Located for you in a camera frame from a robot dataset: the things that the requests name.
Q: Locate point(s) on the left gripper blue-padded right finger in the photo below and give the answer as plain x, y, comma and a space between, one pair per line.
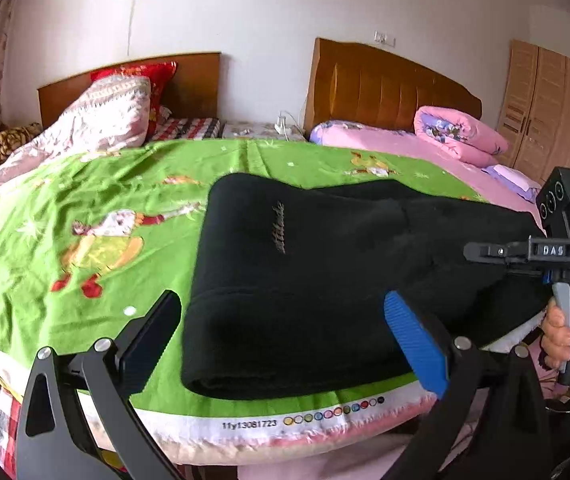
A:
489, 421

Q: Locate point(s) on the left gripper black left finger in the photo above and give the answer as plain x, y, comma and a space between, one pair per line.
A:
54, 440

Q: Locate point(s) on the black pants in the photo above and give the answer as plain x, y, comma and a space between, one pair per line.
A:
289, 284

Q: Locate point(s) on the right hand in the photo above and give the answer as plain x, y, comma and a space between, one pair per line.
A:
555, 341

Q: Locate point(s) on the purple folded cloth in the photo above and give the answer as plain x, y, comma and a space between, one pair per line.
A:
515, 181

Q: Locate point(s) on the pink bed sheet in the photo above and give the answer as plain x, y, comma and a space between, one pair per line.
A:
368, 458

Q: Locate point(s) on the light wooden wardrobe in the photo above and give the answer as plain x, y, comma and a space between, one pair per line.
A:
535, 115

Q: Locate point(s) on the green cartoon bed sheet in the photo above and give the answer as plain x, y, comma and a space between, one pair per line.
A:
90, 241

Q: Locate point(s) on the folded pink quilt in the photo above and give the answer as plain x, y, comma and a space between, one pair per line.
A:
459, 135

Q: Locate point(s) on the padded brown headboard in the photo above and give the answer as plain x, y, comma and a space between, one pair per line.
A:
360, 83

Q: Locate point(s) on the brown yellow patterned blanket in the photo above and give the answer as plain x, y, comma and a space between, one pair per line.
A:
12, 138

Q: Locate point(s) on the pink white floral quilt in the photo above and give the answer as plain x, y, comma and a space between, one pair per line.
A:
110, 115

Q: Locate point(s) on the red plaid bed sheet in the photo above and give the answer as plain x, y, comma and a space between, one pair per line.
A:
187, 129

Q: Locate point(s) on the white power strip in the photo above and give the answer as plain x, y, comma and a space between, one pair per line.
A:
281, 126

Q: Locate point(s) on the plain wooden headboard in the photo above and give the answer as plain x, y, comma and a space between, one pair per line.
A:
193, 92

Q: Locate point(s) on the white wall socket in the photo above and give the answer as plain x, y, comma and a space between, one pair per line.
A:
384, 39

